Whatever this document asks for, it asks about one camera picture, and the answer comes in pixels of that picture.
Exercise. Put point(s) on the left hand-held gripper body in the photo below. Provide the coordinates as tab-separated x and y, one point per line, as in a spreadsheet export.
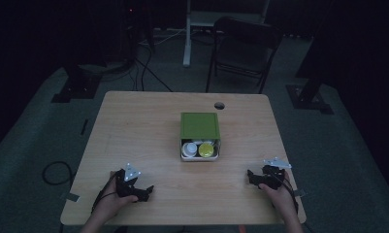
125	187

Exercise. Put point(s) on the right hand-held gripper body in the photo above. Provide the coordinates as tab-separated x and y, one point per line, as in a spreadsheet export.
274	178

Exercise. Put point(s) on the person's right hand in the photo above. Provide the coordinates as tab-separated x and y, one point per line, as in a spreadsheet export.
279	197

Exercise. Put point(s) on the person's left hand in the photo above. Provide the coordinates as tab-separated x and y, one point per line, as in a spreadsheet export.
113	204

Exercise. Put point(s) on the grey tape piece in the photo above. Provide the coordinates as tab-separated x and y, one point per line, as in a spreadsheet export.
73	197
299	193

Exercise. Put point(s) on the yellow cup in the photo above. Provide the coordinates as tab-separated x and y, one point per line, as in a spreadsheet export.
206	149

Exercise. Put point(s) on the white cup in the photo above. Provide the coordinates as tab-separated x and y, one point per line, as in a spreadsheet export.
209	141
198	141
189	149

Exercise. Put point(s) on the green box case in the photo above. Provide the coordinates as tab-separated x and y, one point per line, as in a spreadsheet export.
200	126

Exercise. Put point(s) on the black floor strip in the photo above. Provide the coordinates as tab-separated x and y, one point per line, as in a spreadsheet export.
84	126

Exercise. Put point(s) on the black stand with base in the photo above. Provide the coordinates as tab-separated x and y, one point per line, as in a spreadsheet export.
77	87
307	97

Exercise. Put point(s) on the black folding chair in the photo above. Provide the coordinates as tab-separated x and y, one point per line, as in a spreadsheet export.
243	48

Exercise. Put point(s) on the white desk frame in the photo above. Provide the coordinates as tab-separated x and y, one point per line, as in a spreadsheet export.
187	48

